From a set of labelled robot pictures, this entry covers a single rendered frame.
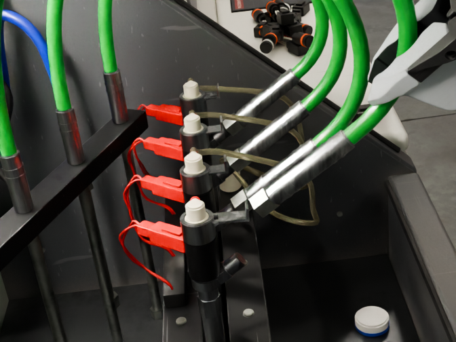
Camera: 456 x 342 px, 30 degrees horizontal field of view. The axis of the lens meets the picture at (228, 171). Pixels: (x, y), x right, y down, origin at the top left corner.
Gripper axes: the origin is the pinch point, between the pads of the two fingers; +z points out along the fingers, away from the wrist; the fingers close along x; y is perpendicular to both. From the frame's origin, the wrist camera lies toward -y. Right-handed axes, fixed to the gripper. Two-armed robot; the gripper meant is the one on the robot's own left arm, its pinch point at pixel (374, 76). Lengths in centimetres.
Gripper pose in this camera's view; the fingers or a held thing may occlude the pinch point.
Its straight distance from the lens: 66.4
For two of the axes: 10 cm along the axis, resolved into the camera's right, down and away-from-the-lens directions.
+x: 1.2, -6.8, 7.2
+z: -5.8, 5.4, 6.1
